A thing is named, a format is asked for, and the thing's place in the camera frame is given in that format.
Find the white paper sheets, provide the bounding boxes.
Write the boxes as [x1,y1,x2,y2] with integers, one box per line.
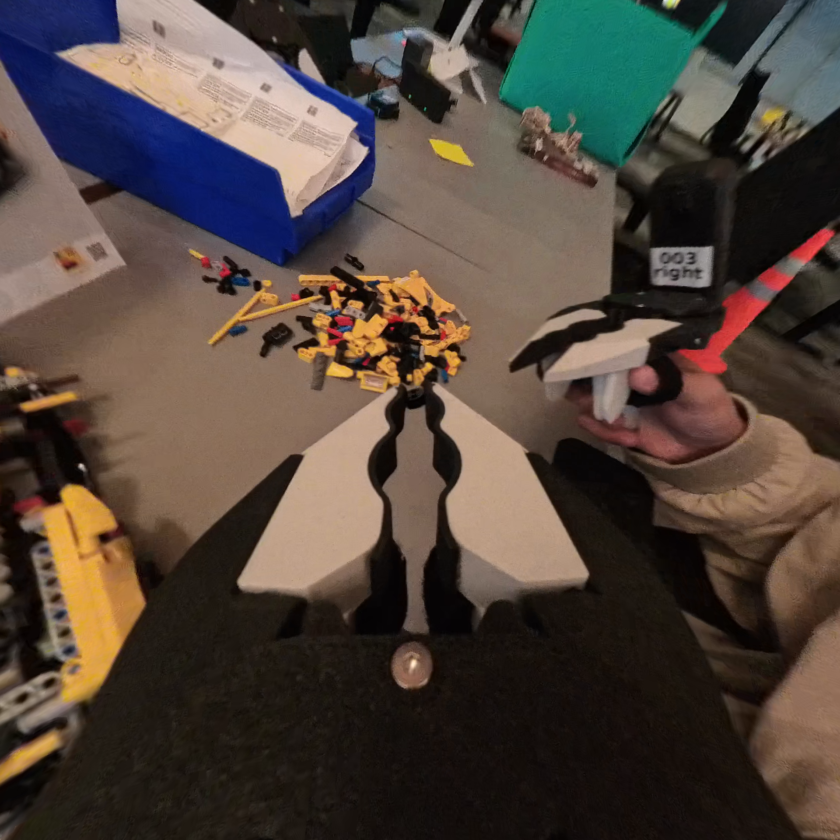
[58,0,370,217]

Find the grey desk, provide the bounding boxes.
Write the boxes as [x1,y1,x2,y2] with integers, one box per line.
[0,59,621,592]

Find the person's right forearm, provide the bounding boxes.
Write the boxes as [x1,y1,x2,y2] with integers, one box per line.
[623,394,840,657]

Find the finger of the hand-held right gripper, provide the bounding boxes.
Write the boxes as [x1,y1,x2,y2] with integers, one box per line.
[541,318,685,386]
[508,306,613,375]

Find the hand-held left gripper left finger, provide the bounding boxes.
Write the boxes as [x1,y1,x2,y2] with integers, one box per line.
[238,387,409,634]

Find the black electronic box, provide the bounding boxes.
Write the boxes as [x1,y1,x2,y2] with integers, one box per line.
[399,36,457,124]

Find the long yellow brick axle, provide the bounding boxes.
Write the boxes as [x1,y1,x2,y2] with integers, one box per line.
[238,294,326,324]
[208,289,265,347]

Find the orange traffic cone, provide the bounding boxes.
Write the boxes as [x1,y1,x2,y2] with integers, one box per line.
[679,225,840,376]

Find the blue plastic bin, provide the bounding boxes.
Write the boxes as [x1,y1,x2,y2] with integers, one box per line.
[0,0,377,266]

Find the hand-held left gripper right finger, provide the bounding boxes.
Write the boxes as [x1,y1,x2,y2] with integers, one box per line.
[423,384,590,634]

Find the teal object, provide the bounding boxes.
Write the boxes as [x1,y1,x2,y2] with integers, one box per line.
[499,0,727,168]

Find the brown wooden model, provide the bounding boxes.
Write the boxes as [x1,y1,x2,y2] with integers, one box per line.
[518,105,599,188]

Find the person's right hand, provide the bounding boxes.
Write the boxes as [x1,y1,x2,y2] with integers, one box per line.
[566,364,749,463]

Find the pile of toy bricks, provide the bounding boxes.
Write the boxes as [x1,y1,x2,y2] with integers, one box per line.
[292,266,473,395]

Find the cluster of small coloured pins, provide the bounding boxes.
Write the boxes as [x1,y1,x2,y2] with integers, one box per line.
[187,248,273,296]

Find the yellow toy brick car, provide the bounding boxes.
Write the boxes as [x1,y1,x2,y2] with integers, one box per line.
[0,364,147,821]

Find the white instruction booklet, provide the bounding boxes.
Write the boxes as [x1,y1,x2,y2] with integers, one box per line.
[0,66,127,326]

